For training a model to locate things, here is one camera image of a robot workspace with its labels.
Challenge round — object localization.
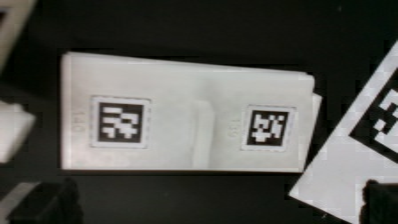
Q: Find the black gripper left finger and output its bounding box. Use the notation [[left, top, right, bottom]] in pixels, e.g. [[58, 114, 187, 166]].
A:
[[6, 178, 84, 224]]

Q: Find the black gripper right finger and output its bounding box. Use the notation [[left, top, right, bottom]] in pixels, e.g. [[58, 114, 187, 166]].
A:
[[361, 180, 398, 224]]

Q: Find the white cabinet door panel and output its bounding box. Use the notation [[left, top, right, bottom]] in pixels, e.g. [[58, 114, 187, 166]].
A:
[[290, 41, 398, 224], [61, 52, 322, 173]]

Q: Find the white cabinet body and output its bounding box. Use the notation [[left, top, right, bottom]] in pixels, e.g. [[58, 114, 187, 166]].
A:
[[0, 0, 38, 71]]

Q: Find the white cabinet top block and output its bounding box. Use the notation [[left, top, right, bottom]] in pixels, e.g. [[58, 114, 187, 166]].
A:
[[0, 101, 36, 163]]

